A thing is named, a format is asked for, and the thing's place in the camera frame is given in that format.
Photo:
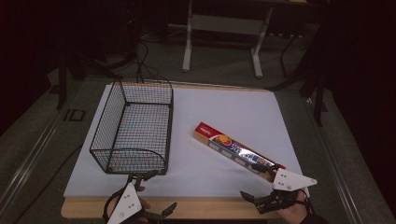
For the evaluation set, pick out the black metal stand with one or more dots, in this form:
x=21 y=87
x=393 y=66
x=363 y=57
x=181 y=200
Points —
x=62 y=84
x=319 y=102

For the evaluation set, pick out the person's left hand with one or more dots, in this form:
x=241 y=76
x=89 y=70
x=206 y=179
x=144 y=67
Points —
x=145 y=205

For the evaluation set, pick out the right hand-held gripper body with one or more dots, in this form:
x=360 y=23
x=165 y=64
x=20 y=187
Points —
x=292 y=180

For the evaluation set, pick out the white metal table frame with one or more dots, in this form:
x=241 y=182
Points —
x=186 y=46

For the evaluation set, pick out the long red and gold box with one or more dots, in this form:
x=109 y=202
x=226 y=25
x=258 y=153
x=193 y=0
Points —
x=218 y=143

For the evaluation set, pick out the metal floor rail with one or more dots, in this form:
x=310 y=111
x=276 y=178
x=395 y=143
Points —
x=28 y=165
x=337 y=174

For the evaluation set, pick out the white table mat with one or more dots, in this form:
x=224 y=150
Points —
x=224 y=109

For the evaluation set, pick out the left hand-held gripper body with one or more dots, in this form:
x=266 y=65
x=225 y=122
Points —
x=128 y=202

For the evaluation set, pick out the person's right hand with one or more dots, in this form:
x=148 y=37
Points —
x=294 y=213

